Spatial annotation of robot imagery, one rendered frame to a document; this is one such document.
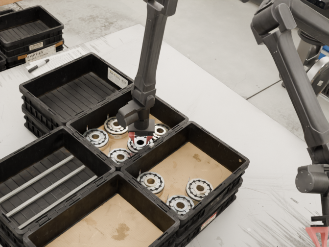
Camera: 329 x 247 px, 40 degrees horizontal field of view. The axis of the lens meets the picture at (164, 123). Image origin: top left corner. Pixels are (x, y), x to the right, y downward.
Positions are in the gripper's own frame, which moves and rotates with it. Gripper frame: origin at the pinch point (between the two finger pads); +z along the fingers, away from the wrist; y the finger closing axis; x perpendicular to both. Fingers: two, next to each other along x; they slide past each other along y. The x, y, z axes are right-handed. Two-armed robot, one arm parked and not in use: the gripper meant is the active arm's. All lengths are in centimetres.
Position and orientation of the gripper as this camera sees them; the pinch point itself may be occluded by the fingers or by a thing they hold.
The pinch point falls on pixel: (140, 141)
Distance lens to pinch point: 179.7
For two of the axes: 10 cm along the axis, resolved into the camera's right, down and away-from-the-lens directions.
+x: -0.3, -7.1, 7.1
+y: 10.0, 0.3, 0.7
